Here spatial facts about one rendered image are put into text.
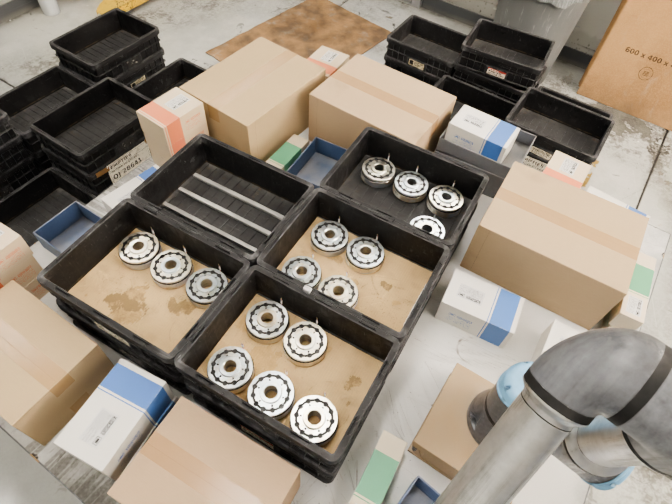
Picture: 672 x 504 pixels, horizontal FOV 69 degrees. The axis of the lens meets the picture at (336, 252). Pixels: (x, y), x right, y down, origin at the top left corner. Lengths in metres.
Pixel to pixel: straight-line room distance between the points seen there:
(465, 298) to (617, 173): 2.02
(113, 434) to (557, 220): 1.21
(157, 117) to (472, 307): 1.07
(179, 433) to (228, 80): 1.14
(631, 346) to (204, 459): 0.80
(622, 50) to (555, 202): 2.22
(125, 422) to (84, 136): 1.45
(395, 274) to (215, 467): 0.64
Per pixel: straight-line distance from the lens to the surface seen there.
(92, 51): 2.82
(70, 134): 2.36
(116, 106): 2.44
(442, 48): 3.05
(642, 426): 0.69
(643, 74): 3.69
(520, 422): 0.72
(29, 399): 1.26
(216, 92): 1.73
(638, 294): 1.56
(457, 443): 1.22
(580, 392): 0.68
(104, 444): 1.14
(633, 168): 3.35
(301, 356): 1.15
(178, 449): 1.12
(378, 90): 1.75
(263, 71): 1.81
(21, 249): 1.45
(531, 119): 2.51
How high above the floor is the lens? 1.92
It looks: 54 degrees down
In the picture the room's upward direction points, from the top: 6 degrees clockwise
